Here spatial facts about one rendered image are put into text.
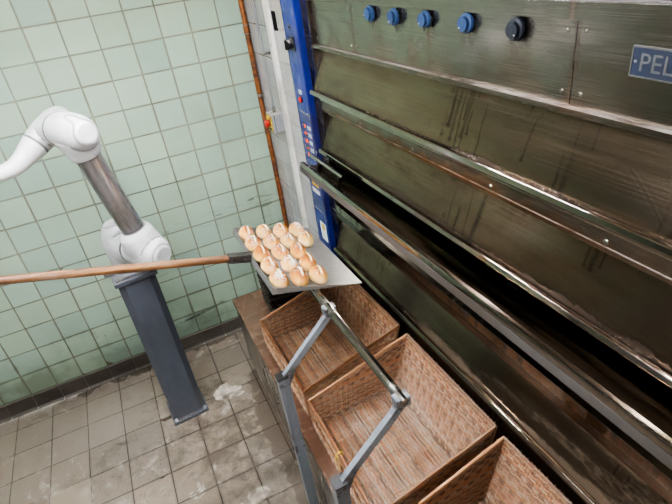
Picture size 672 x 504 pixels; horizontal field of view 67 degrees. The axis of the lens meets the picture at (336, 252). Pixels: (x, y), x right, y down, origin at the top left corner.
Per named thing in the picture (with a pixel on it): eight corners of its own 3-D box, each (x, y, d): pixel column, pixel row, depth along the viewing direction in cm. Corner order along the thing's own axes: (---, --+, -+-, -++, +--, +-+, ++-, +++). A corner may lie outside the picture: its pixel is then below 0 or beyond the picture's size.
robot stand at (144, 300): (167, 404, 307) (107, 267, 255) (199, 388, 315) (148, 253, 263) (175, 426, 291) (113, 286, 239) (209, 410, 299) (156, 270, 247)
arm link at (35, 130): (15, 130, 197) (32, 133, 190) (44, 97, 203) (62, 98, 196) (42, 153, 207) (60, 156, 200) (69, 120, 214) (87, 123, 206)
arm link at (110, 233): (131, 247, 258) (116, 209, 247) (154, 255, 248) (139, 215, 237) (104, 264, 247) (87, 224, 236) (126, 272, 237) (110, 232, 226)
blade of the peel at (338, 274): (272, 295, 178) (273, 288, 177) (232, 233, 223) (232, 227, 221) (362, 283, 194) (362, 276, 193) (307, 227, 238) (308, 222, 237)
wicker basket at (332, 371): (348, 308, 271) (342, 265, 256) (406, 371, 226) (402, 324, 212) (263, 343, 255) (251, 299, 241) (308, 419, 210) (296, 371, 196)
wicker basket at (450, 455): (410, 378, 222) (407, 330, 208) (498, 478, 177) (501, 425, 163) (310, 425, 207) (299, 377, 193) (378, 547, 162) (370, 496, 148)
